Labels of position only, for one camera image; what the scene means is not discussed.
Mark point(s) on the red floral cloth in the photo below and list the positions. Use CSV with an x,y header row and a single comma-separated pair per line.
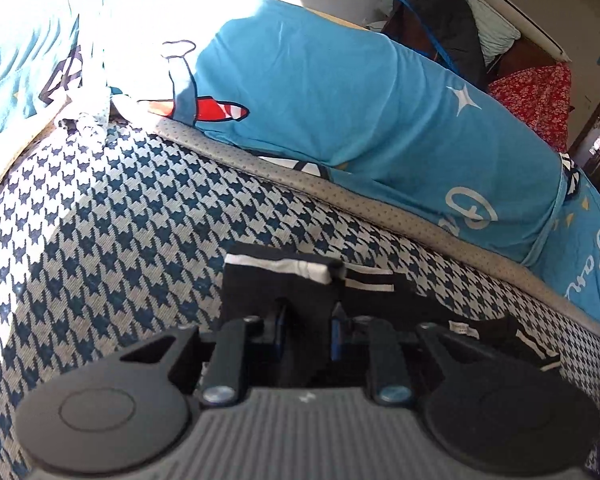
x,y
530,100

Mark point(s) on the light green pillow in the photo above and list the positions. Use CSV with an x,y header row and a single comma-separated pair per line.
x,y
495,22

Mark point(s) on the black garment with white stripes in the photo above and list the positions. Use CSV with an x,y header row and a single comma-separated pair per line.
x,y
310,290

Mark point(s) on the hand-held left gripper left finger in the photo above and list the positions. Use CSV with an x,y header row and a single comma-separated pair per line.
x,y
280,332

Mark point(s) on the brown wooden headboard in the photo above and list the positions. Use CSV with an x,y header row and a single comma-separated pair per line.
x,y
522,57

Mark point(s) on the blue printed quilt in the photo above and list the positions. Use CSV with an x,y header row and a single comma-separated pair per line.
x,y
330,90

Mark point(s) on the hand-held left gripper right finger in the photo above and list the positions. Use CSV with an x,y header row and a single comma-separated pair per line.
x,y
336,335

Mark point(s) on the houndstooth bed mat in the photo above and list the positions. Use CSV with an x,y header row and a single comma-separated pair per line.
x,y
130,220

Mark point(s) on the black jacket with blue trim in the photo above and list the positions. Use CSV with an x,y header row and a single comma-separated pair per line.
x,y
440,15

